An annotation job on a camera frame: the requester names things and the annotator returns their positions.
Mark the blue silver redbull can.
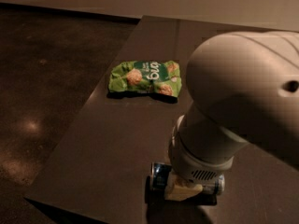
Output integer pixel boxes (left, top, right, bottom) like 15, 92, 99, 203
150, 162, 225, 195

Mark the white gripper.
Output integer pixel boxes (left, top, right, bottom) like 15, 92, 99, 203
164, 116, 234, 201

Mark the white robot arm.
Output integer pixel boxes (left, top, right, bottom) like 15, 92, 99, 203
164, 31, 299, 201

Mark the green snack bag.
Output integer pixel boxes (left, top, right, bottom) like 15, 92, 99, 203
108, 61, 182, 98

